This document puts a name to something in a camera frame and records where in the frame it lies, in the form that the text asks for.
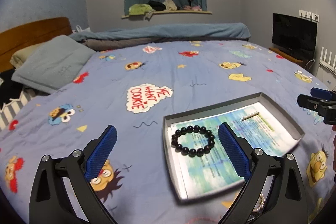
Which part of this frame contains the green cloth on sill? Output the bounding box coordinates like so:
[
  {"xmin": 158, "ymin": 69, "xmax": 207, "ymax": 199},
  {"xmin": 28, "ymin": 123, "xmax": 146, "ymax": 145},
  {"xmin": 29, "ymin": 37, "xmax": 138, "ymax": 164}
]
[{"xmin": 128, "ymin": 4, "xmax": 155, "ymax": 19}]

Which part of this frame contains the gold bar hair clip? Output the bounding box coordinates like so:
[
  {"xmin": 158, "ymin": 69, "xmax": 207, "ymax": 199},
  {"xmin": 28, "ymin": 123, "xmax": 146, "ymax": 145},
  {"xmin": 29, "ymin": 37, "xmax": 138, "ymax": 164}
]
[{"xmin": 241, "ymin": 111, "xmax": 260, "ymax": 122}]

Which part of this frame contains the grey-blue pillow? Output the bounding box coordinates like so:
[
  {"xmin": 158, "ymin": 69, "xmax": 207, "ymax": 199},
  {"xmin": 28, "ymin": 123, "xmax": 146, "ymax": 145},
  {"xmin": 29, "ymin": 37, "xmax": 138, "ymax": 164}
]
[{"xmin": 12, "ymin": 35, "xmax": 95, "ymax": 94}]

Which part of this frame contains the striped black white pillow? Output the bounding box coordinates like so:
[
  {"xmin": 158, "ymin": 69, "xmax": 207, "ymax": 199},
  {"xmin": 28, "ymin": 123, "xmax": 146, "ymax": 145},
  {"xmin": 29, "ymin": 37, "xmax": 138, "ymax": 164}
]
[{"xmin": 1, "ymin": 77, "xmax": 36, "ymax": 131}]

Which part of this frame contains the printed paper sheet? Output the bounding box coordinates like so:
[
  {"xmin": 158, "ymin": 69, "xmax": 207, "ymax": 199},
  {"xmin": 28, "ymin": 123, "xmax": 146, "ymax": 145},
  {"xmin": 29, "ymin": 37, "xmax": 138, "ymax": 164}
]
[{"xmin": 170, "ymin": 103, "xmax": 300, "ymax": 200}]

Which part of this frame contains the wooden window sill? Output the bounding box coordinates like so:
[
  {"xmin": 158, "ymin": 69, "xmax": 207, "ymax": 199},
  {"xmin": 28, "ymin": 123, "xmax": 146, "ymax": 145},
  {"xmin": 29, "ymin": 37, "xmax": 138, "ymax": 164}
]
[{"xmin": 121, "ymin": 10, "xmax": 213, "ymax": 19}]

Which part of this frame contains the black television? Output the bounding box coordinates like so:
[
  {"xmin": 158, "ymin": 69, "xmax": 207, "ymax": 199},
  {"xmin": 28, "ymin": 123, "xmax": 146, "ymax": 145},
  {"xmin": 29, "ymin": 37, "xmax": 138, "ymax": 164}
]
[{"xmin": 272, "ymin": 13, "xmax": 317, "ymax": 60}]

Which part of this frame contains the blue cartoon bedspread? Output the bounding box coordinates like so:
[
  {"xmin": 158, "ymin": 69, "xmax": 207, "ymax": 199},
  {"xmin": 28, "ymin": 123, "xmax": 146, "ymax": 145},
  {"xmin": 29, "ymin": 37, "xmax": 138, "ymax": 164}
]
[{"xmin": 1, "ymin": 41, "xmax": 335, "ymax": 223}]

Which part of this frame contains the blue folded blanket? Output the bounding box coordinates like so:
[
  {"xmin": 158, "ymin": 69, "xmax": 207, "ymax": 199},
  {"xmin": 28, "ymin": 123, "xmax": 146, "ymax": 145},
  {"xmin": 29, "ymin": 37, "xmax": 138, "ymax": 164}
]
[{"xmin": 70, "ymin": 23, "xmax": 251, "ymax": 51}]

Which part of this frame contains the grey shallow cardboard tray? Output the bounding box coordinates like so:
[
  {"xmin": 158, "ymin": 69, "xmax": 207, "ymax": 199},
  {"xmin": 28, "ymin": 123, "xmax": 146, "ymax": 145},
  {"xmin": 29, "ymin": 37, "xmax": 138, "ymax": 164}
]
[{"xmin": 162, "ymin": 91, "xmax": 305, "ymax": 201}]

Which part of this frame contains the white router with antennas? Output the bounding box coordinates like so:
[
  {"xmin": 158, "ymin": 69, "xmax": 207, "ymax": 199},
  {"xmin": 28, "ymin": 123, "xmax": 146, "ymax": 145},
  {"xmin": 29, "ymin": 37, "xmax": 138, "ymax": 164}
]
[{"xmin": 319, "ymin": 47, "xmax": 336, "ymax": 73}]

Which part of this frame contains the olive pillow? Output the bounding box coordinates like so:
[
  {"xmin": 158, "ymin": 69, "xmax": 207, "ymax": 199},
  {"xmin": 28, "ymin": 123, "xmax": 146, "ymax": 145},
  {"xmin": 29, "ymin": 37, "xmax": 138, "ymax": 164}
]
[{"xmin": 10, "ymin": 43, "xmax": 43, "ymax": 69}]

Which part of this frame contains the wall socket strip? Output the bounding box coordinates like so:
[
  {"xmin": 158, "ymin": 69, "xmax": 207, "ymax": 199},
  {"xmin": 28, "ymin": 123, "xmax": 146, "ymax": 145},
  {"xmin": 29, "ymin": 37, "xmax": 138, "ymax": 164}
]
[{"xmin": 298, "ymin": 10, "xmax": 320, "ymax": 23}]

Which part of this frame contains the wooden headboard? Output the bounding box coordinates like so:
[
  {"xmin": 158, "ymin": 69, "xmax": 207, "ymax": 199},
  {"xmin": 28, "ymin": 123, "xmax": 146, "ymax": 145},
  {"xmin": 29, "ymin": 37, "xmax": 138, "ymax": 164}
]
[{"xmin": 0, "ymin": 16, "xmax": 72, "ymax": 72}]

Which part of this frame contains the black bead bracelet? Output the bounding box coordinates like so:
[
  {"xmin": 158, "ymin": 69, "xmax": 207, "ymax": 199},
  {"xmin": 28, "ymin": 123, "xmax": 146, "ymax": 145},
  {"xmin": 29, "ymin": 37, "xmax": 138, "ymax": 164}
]
[{"xmin": 171, "ymin": 124, "xmax": 216, "ymax": 158}]

